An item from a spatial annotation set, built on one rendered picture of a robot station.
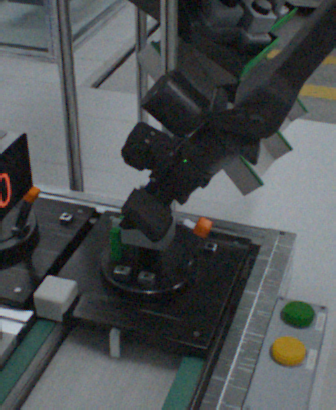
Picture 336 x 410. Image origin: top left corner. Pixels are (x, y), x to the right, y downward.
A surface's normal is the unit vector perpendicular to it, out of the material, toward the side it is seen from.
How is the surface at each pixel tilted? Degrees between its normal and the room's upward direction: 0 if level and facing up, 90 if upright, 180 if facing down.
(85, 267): 0
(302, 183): 0
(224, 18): 111
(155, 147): 22
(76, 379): 0
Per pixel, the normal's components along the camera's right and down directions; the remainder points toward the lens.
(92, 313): 0.00, -0.84
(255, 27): 0.42, 0.76
